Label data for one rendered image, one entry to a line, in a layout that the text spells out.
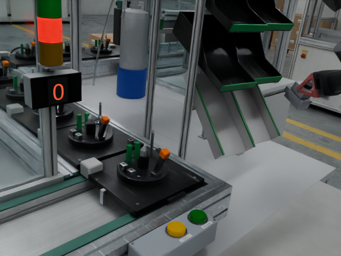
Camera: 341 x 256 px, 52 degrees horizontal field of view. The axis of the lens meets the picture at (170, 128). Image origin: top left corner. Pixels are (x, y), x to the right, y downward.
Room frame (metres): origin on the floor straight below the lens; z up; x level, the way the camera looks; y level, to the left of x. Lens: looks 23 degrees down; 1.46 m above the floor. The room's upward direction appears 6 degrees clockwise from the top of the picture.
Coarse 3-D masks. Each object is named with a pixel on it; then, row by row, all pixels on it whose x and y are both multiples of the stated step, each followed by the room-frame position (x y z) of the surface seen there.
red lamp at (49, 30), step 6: (42, 18) 0.74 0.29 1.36; (48, 18) 0.75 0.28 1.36; (60, 18) 0.77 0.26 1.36; (42, 24) 0.74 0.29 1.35; (48, 24) 0.74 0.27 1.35; (54, 24) 0.74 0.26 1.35; (60, 24) 0.76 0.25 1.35; (42, 30) 0.74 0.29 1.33; (48, 30) 0.74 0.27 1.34; (54, 30) 0.74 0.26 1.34; (60, 30) 0.76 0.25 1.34; (42, 36) 0.74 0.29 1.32; (48, 36) 0.74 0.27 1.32; (54, 36) 0.74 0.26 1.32; (60, 36) 0.76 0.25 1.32; (48, 42) 0.74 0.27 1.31; (54, 42) 0.74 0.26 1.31
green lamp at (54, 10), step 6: (36, 0) 0.75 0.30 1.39; (42, 0) 0.74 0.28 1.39; (48, 0) 0.74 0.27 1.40; (54, 0) 0.75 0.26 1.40; (60, 0) 0.76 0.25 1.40; (42, 6) 0.74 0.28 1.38; (48, 6) 0.74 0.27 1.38; (54, 6) 0.75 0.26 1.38; (60, 6) 0.76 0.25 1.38; (42, 12) 0.74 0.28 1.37; (48, 12) 0.74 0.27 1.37; (54, 12) 0.75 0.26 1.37; (60, 12) 0.76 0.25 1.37; (54, 18) 0.75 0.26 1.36
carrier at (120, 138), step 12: (96, 120) 1.15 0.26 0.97; (60, 132) 1.02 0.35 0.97; (72, 132) 0.96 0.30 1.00; (84, 132) 1.00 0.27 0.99; (96, 132) 1.01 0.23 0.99; (108, 132) 1.02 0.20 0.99; (120, 132) 1.07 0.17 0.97; (60, 144) 0.94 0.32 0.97; (72, 144) 0.94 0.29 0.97; (84, 144) 0.93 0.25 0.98; (96, 144) 0.93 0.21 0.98; (108, 144) 0.96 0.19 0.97; (120, 144) 0.98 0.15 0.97; (132, 144) 0.99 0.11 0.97; (72, 156) 0.87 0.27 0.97; (84, 156) 0.88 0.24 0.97; (96, 156) 0.88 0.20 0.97; (108, 156) 0.90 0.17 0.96
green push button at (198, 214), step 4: (192, 212) 0.67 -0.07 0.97; (196, 212) 0.67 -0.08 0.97; (200, 212) 0.67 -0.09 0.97; (204, 212) 0.67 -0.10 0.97; (192, 216) 0.65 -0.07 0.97; (196, 216) 0.65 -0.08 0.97; (200, 216) 0.65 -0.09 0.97; (204, 216) 0.66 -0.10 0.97; (192, 220) 0.65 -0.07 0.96; (196, 220) 0.64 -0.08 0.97; (200, 220) 0.64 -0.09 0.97; (204, 220) 0.65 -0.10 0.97
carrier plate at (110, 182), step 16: (112, 160) 0.87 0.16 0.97; (96, 176) 0.78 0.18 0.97; (112, 176) 0.79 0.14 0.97; (176, 176) 0.82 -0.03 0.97; (192, 176) 0.83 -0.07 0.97; (112, 192) 0.72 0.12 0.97; (128, 192) 0.72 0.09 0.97; (144, 192) 0.73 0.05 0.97; (160, 192) 0.74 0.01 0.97; (176, 192) 0.75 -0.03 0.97; (128, 208) 0.67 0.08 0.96; (144, 208) 0.67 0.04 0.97
